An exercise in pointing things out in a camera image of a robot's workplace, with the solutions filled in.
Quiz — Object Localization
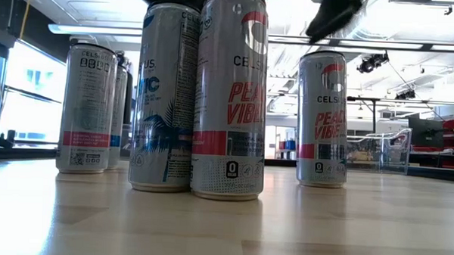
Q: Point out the Celsius Peach Vibe can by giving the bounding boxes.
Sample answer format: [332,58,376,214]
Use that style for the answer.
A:
[55,42,120,176]
[294,49,353,189]
[189,0,272,203]

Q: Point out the red and blue boxes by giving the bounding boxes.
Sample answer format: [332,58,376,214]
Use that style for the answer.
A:
[278,138,298,161]

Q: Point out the black ceiling spotlight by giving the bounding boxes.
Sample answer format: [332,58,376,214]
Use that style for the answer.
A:
[393,87,418,101]
[356,51,390,76]

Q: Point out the black aluminium table frame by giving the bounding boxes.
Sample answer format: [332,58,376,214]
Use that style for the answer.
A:
[0,145,454,182]

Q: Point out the white ceiling baffles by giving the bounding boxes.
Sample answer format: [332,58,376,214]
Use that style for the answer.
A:
[266,43,303,116]

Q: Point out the black monitor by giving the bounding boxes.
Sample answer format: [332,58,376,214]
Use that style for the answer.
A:
[406,117,446,150]

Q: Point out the clear plastic bin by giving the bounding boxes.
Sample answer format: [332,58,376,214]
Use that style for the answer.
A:
[344,126,412,176]

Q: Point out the long ceiling light bar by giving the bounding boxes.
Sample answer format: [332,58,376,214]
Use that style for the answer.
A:
[47,22,454,53]

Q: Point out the silver ceiling duct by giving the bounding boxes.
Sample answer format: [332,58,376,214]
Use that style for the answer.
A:
[337,6,397,42]

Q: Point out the black ceiling track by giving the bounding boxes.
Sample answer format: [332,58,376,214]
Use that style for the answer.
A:
[387,0,454,16]

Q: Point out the yellow cable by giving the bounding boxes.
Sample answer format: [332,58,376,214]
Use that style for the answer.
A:
[17,0,33,42]

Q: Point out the black upright post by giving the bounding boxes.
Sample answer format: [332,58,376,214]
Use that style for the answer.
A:
[122,70,135,158]

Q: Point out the Celsius Arctic Vibe can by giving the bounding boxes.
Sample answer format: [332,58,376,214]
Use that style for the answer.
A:
[107,51,129,171]
[128,1,202,194]

